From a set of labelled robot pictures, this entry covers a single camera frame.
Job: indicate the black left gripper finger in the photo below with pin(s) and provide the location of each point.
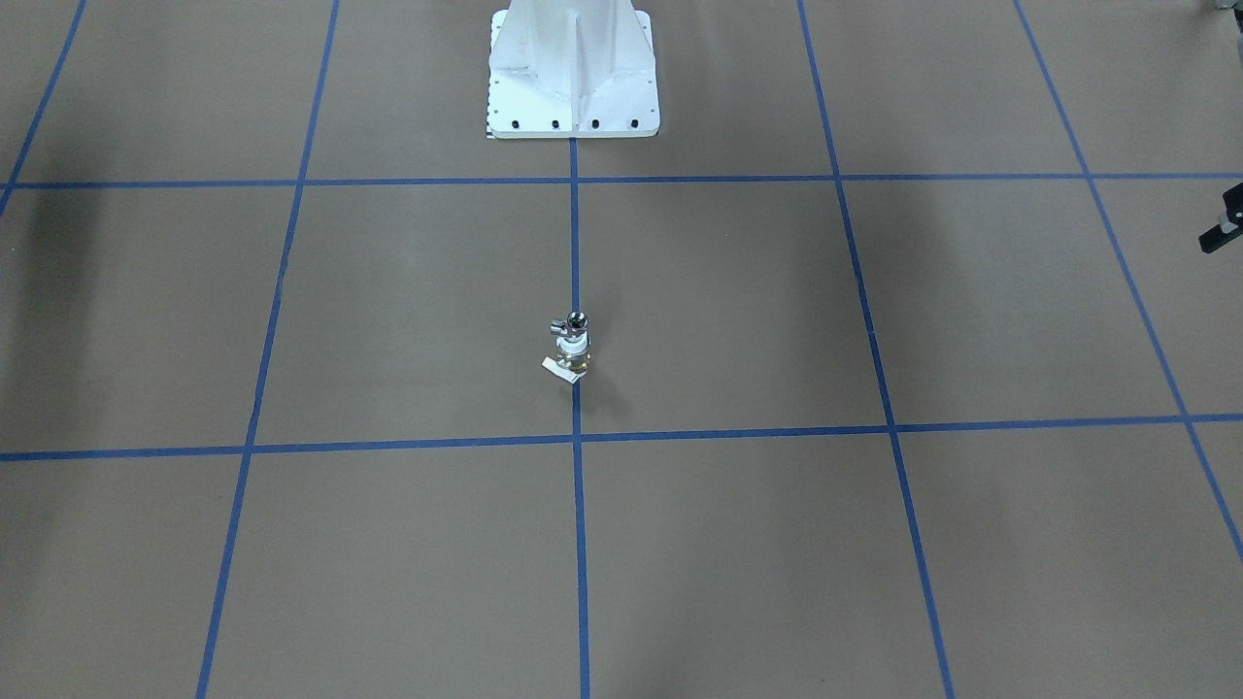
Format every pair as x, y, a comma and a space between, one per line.
1229, 224

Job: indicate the PPR valve white brass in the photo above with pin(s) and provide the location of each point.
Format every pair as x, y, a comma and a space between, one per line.
571, 358

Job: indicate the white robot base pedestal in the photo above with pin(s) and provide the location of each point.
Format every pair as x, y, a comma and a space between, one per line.
572, 70

